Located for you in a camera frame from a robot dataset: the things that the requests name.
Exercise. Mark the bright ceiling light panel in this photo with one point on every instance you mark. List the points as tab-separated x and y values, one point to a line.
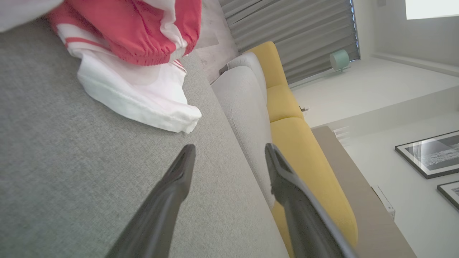
430	9

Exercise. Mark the mint green round lamp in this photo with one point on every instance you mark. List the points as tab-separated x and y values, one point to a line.
339	60

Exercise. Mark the yellow sofa section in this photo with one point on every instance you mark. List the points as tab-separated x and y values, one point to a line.
304	154

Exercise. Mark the grey pleated curtain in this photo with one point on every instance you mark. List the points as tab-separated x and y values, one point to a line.
294	32

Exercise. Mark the brown wooden ledge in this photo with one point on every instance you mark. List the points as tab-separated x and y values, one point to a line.
365	215

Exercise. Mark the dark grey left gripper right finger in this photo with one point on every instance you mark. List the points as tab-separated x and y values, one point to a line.
301	218

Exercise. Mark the grey fabric sofa seat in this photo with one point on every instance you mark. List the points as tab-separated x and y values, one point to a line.
53	161

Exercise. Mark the large black framed picture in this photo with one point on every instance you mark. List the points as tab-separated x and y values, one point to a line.
430	154

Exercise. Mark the small light grey sofa cushion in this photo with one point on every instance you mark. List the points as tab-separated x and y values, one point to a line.
251	64

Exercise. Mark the small black framed picture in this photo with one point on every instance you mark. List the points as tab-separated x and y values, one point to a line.
452	193

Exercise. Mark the large grey sofa cushion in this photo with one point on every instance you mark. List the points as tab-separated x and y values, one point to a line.
247	125

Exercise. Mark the red and white jersey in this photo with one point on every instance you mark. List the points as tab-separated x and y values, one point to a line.
136	93

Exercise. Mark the white wall vent box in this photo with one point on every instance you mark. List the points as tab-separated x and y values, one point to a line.
384	202

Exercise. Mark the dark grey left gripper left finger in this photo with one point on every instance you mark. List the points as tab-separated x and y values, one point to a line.
161	215

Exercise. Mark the red Bulls 23 shorts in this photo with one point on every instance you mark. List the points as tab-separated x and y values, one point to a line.
143	28

